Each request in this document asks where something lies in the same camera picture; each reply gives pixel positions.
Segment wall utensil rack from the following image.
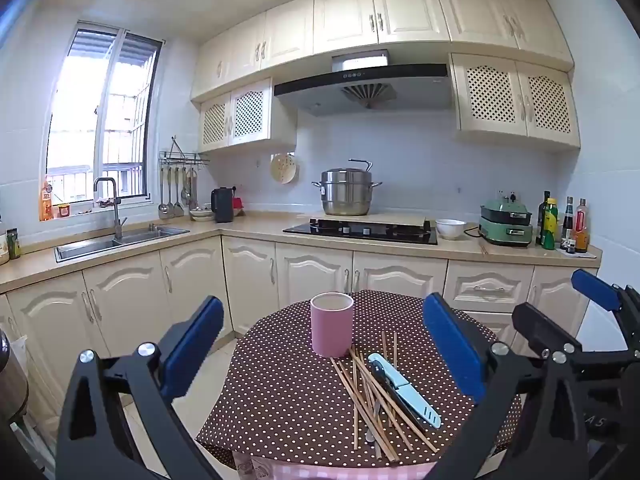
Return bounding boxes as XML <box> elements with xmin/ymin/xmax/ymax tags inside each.
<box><xmin>157</xmin><ymin>136</ymin><xmax>209</xmax><ymax>220</ymax></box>

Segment stainless steel steamer pot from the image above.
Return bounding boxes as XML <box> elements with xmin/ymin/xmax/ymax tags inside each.
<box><xmin>312</xmin><ymin>158</ymin><xmax>381</xmax><ymax>216</ymax></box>

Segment yellow green bottle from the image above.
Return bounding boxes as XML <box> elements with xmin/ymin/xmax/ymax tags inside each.
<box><xmin>541</xmin><ymin>197</ymin><xmax>558</xmax><ymax>250</ymax></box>

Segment dark oil bottle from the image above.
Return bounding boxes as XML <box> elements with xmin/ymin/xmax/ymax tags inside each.
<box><xmin>535</xmin><ymin>190</ymin><xmax>551</xmax><ymax>246</ymax></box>

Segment dark soy sauce bottle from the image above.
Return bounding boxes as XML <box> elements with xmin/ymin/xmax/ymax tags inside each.
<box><xmin>560</xmin><ymin>196</ymin><xmax>574</xmax><ymax>252</ymax></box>

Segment cream cabinets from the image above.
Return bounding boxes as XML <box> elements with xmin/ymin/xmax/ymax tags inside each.
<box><xmin>191</xmin><ymin>0</ymin><xmax>580</xmax><ymax>152</ymax></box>
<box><xmin>1</xmin><ymin>235</ymin><xmax>588</xmax><ymax>405</ymax></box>

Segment stainless steel sink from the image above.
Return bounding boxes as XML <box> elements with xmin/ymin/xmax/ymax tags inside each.
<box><xmin>54</xmin><ymin>224</ymin><xmax>189</xmax><ymax>263</ymax></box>

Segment chrome sink faucet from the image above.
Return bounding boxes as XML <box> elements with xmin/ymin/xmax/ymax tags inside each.
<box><xmin>93</xmin><ymin>177</ymin><xmax>128</xmax><ymax>242</ymax></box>

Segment white ceramic bowl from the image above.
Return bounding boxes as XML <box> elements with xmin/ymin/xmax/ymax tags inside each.
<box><xmin>436</xmin><ymin>219</ymin><xmax>466</xmax><ymax>240</ymax></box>

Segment pink cylindrical utensil holder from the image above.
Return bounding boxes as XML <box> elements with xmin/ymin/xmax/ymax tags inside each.
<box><xmin>310</xmin><ymin>292</ymin><xmax>355</xmax><ymax>359</ymax></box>

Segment upper cream cabinets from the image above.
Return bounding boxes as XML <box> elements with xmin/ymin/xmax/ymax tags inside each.
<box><xmin>191</xmin><ymin>0</ymin><xmax>580</xmax><ymax>152</ymax></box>

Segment round perforated wall plate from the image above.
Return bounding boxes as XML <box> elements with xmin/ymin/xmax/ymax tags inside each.
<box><xmin>269</xmin><ymin>153</ymin><xmax>297</xmax><ymax>184</ymax></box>

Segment window with frame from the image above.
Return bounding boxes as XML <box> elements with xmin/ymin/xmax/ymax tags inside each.
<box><xmin>44</xmin><ymin>23</ymin><xmax>163</xmax><ymax>209</ymax></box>

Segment light blue sheathed knife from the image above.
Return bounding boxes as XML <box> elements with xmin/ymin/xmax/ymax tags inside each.
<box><xmin>367</xmin><ymin>353</ymin><xmax>442</xmax><ymax>429</ymax></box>

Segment lower cream cabinets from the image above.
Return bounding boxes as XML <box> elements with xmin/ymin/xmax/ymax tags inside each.
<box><xmin>1</xmin><ymin>235</ymin><xmax>588</xmax><ymax>405</ymax></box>

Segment range hood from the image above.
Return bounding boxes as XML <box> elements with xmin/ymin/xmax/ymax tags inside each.
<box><xmin>273</xmin><ymin>51</ymin><xmax>452</xmax><ymax>117</ymax></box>

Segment silver metal spoon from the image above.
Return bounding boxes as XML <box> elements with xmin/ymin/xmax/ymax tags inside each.
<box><xmin>366</xmin><ymin>403</ymin><xmax>382</xmax><ymax>460</ymax></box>

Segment black electric kettle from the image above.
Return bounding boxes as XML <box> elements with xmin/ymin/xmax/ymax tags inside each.
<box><xmin>210</xmin><ymin>186</ymin><xmax>235</xmax><ymax>223</ymax></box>

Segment black gas stove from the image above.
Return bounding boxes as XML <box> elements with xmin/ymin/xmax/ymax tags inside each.
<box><xmin>284</xmin><ymin>219</ymin><xmax>437</xmax><ymax>245</ymax></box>

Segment red sauce bottle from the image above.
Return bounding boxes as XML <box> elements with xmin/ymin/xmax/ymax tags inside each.
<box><xmin>574</xmin><ymin>198</ymin><xmax>589</xmax><ymax>254</ymax></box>

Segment green electric cooker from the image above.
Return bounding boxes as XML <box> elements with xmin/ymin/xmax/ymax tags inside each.
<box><xmin>478</xmin><ymin>191</ymin><xmax>533</xmax><ymax>247</ymax></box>

